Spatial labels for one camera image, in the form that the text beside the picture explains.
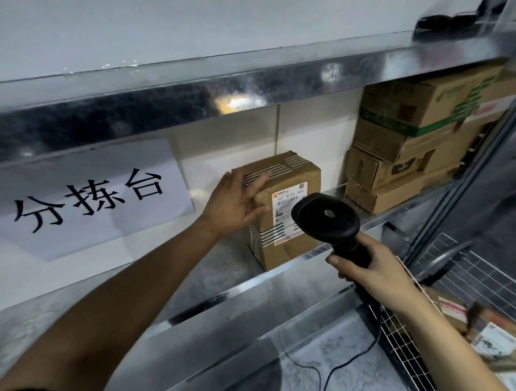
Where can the person's right hand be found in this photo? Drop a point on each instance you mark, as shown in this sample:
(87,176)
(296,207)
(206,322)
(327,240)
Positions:
(383,282)

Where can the person's left hand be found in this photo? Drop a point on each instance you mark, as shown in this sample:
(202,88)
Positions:
(229,205)

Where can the box with striped tape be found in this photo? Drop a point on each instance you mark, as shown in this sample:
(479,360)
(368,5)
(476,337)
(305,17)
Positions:
(298,249)

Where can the stack of cardboard boxes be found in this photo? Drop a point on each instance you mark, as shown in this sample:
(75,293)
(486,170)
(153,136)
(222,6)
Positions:
(383,197)

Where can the black barcode scanner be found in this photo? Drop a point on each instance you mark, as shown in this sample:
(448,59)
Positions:
(322,213)

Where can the white sticker cardboard box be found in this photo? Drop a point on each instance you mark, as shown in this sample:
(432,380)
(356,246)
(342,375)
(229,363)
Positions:
(492,338)

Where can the box with green post logo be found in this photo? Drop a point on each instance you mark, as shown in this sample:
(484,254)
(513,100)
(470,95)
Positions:
(387,100)

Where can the person's left forearm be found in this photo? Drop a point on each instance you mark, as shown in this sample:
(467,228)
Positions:
(113,306)

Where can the person's right forearm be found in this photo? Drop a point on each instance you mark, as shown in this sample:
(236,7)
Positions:
(447,350)

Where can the metal shelving rack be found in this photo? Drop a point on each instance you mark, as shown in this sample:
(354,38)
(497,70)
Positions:
(121,100)

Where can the black object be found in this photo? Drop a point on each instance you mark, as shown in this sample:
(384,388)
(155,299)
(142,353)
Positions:
(435,22)

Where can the white paper sign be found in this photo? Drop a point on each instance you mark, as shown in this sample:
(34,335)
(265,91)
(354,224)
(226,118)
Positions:
(100,225)

